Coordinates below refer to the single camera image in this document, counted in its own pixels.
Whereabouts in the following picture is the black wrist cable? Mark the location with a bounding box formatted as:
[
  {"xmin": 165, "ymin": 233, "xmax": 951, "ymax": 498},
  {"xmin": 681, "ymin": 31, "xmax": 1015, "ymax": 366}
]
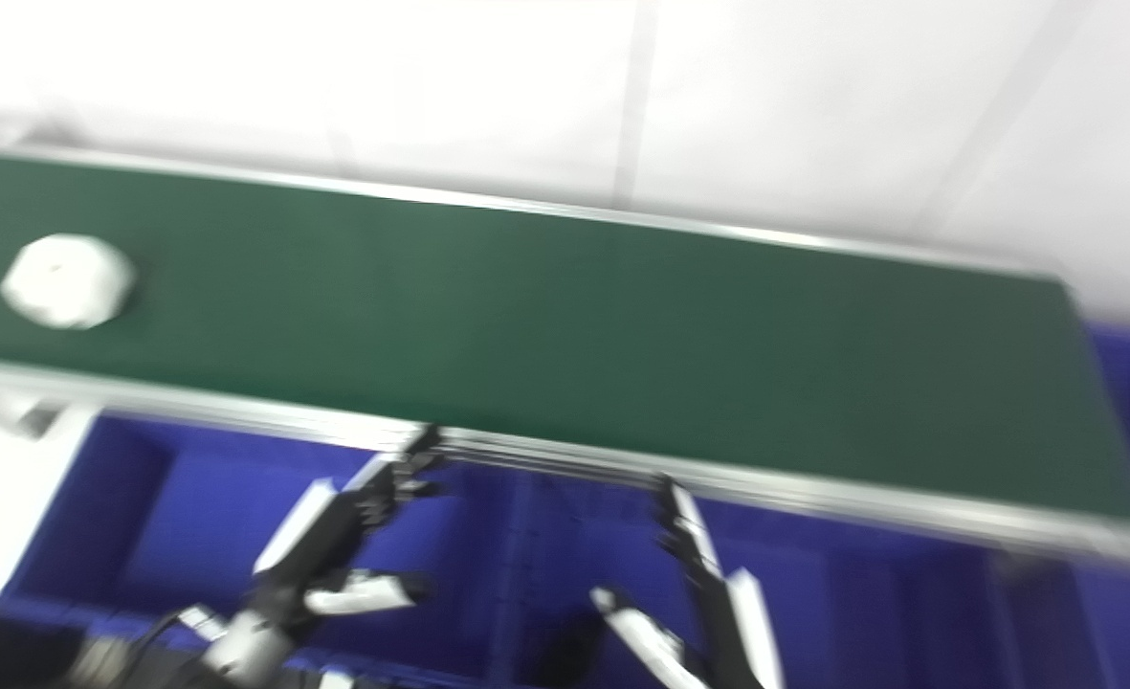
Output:
[{"xmin": 124, "ymin": 605, "xmax": 204, "ymax": 671}]

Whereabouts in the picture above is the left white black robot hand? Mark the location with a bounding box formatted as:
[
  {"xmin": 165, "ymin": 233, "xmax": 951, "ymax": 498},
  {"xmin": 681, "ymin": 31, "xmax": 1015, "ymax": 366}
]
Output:
[{"xmin": 239, "ymin": 426, "xmax": 447, "ymax": 661}]

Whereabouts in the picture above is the green conveyor belt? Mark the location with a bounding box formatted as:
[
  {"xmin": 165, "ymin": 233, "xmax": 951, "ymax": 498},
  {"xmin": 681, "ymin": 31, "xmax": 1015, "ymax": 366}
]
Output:
[
  {"xmin": 0, "ymin": 142, "xmax": 1130, "ymax": 573},
  {"xmin": 0, "ymin": 153, "xmax": 1130, "ymax": 522}
]

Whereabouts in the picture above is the grey conveyor support bracket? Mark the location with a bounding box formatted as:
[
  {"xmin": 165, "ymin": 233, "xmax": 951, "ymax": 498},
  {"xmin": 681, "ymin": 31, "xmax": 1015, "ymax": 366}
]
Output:
[{"xmin": 0, "ymin": 388, "xmax": 68, "ymax": 439}]

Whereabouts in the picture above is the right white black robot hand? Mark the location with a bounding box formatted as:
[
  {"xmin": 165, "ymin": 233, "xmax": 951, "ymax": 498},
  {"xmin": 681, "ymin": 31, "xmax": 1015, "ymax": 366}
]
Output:
[{"xmin": 590, "ymin": 477, "xmax": 787, "ymax": 689}]

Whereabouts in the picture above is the white cylindrical plastic part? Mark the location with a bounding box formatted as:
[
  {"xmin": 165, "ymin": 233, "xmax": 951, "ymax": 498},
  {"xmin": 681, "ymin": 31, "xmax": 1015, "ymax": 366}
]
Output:
[{"xmin": 0, "ymin": 233, "xmax": 138, "ymax": 331}]

